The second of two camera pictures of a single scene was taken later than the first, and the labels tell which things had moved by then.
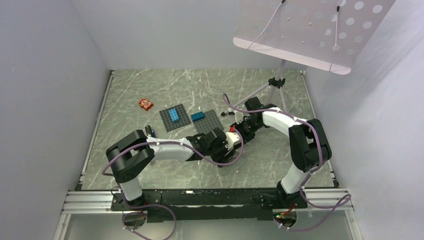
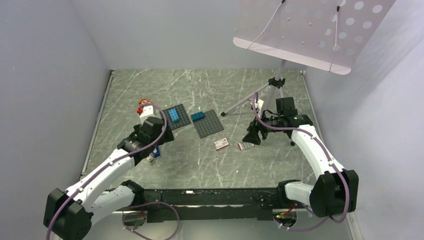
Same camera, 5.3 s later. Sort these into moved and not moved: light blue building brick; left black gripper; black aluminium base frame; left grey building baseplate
Moved: left black gripper
Not moved: light blue building brick; black aluminium base frame; left grey building baseplate
